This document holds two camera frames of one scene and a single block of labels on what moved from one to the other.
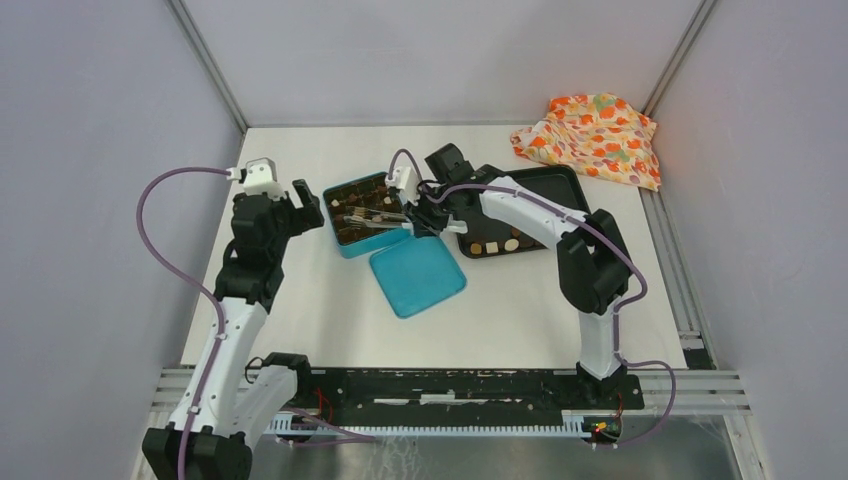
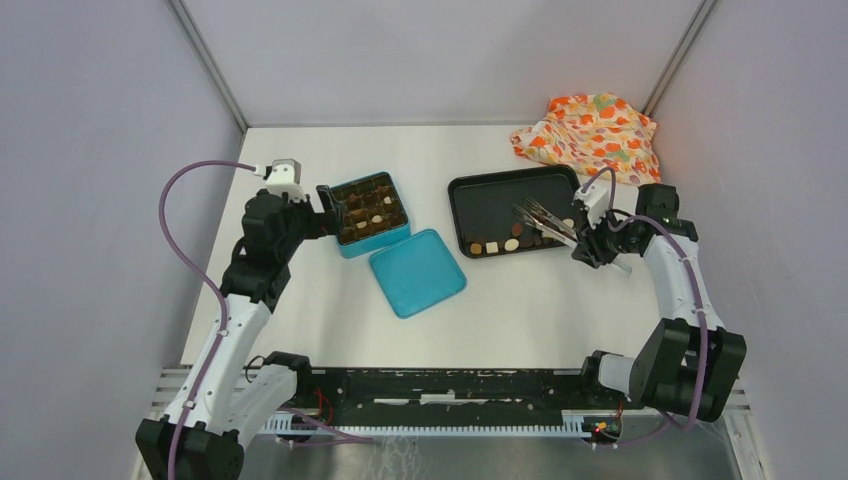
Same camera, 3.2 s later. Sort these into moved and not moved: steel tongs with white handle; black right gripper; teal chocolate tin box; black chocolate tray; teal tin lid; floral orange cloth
Moved: black right gripper; steel tongs with white handle
Not moved: floral orange cloth; teal chocolate tin box; teal tin lid; black chocolate tray
